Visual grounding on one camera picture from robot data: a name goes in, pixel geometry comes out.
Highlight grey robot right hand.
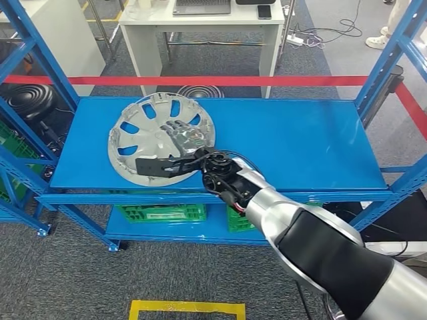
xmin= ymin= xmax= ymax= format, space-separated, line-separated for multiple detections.
xmin=159 ymin=119 xmax=209 ymax=159

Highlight black right wrist camera bracket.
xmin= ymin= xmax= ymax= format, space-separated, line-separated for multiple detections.
xmin=135 ymin=154 xmax=204 ymax=179

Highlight clear plastic dish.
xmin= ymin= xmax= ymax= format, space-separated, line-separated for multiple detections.
xmin=124 ymin=0 xmax=169 ymax=21

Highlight black round stool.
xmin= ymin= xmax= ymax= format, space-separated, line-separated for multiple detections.
xmin=0 ymin=83 xmax=63 ymax=153

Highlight steel tube table leg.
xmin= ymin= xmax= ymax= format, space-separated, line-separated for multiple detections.
xmin=277 ymin=0 xmax=297 ymax=67
xmin=87 ymin=0 xmax=117 ymax=62

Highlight black equipment case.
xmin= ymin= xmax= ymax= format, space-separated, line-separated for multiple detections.
xmin=322 ymin=189 xmax=427 ymax=244

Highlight white desk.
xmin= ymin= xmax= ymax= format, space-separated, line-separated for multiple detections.
xmin=119 ymin=0 xmax=286 ymax=99

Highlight blue metal shelf rack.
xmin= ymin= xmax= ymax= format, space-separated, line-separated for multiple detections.
xmin=0 ymin=145 xmax=52 ymax=238
xmin=0 ymin=0 xmax=427 ymax=253

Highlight grey laptop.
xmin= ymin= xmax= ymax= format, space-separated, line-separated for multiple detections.
xmin=172 ymin=0 xmax=231 ymax=17

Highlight white equipment base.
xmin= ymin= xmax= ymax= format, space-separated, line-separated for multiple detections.
xmin=364 ymin=240 xmax=427 ymax=261

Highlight red barrier tape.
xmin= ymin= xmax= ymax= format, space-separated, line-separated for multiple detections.
xmin=3 ymin=74 xmax=427 ymax=142

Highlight yellow floor tape square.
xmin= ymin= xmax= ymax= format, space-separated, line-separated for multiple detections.
xmin=128 ymin=299 xmax=246 ymax=320

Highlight white cabinet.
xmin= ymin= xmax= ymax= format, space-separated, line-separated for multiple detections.
xmin=0 ymin=0 xmax=107 ymax=97

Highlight silver plastic hubcap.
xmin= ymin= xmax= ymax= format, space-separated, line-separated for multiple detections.
xmin=107 ymin=91 xmax=216 ymax=188

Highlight black ribbed round disc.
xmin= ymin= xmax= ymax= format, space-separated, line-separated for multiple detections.
xmin=177 ymin=85 xmax=224 ymax=99

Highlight black floor cables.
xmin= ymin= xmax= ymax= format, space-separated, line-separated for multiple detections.
xmin=288 ymin=0 xmax=363 ymax=49

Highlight green plastic crate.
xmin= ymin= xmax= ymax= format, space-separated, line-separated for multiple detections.
xmin=0 ymin=121 xmax=46 ymax=204
xmin=227 ymin=201 xmax=323 ymax=234
xmin=115 ymin=203 xmax=208 ymax=224

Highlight black stanchion post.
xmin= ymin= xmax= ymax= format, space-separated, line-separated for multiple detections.
xmin=361 ymin=65 xmax=405 ymax=130

